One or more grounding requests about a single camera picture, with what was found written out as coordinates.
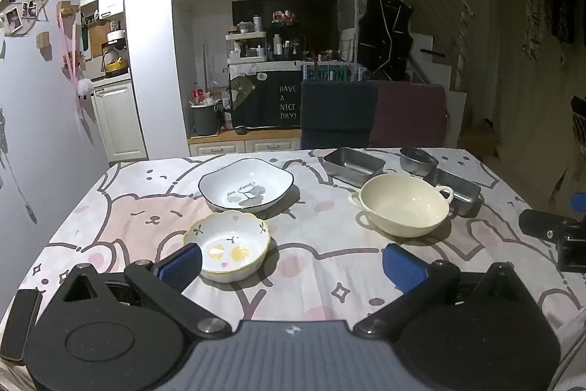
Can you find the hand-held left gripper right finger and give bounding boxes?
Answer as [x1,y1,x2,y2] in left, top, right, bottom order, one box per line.
[353,243,532,339]

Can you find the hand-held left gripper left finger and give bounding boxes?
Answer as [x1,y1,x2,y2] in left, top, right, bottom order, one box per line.
[55,243,232,339]

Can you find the yellow rim lemon print bowl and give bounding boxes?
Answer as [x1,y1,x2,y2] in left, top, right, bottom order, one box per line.
[182,210,272,284]

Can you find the cream bowl two handles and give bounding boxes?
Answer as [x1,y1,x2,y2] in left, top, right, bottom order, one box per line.
[348,174,455,239]

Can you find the rectangular steel tray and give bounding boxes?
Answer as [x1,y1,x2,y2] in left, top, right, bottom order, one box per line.
[423,168,483,218]
[323,147,386,189]

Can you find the white plate black rim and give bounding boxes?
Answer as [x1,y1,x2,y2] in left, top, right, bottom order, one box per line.
[198,158,295,213]

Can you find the round steel bowl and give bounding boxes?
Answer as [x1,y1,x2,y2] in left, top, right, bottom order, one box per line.
[399,147,440,178]

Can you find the black net basket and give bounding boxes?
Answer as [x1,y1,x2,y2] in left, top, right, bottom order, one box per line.
[570,95,586,147]

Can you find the bear print tablecloth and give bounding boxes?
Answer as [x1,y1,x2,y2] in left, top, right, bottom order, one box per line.
[0,146,586,391]

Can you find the white drawer cabinet wooden top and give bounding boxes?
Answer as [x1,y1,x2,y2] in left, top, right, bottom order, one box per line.
[187,129,304,158]

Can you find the grey trash bin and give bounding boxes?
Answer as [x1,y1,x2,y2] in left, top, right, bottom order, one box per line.
[190,100,223,137]

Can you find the maroon chair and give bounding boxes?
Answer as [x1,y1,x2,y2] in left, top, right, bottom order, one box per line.
[369,82,448,148]

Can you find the white kitchen base cabinet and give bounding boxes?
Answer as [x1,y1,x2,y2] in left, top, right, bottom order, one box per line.
[92,77,149,165]

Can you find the dark blue chair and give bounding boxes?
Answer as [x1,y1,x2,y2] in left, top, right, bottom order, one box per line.
[300,80,379,151]

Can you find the black phone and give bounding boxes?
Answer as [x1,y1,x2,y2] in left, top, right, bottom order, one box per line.
[0,289,43,363]

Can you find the black lettered cabinet curtain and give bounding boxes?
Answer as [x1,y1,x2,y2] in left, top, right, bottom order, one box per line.
[230,69,303,130]

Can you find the patterned hanging cloth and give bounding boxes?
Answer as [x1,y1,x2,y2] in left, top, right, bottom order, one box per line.
[521,0,576,64]

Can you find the teal lettered sign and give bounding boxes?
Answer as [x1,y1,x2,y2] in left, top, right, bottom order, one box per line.
[304,63,354,83]

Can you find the yellow pot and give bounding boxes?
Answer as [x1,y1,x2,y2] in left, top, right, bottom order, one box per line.
[104,49,129,75]

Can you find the white shelf organizer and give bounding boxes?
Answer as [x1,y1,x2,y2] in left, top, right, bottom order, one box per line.
[225,31,268,63]

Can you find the black vest white trim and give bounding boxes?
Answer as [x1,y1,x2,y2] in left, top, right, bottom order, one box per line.
[356,0,413,82]

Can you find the pink ribbon with pompom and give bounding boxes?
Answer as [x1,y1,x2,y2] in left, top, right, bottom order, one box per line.
[57,1,97,144]

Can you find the black wall panel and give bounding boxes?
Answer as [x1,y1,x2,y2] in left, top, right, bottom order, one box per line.
[231,0,338,63]

